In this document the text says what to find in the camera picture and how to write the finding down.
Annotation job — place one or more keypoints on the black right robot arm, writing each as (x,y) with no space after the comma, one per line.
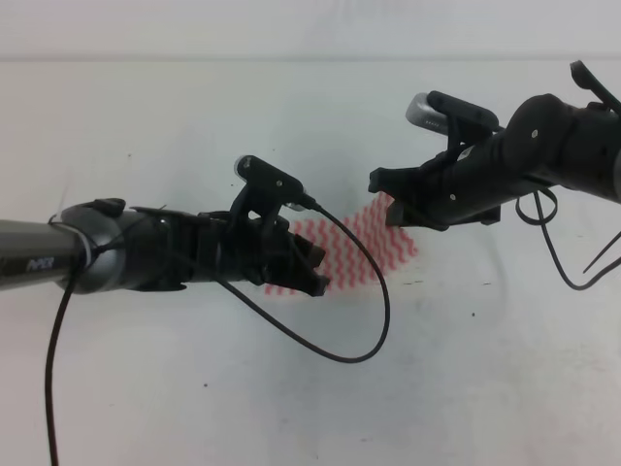
(546,142)

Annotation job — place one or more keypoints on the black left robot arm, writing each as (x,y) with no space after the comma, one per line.
(104,246)

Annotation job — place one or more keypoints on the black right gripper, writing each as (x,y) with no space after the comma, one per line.
(461,185)

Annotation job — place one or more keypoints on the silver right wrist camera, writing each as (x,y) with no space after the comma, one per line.
(463,123)

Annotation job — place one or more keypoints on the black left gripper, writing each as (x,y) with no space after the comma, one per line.
(255,250)

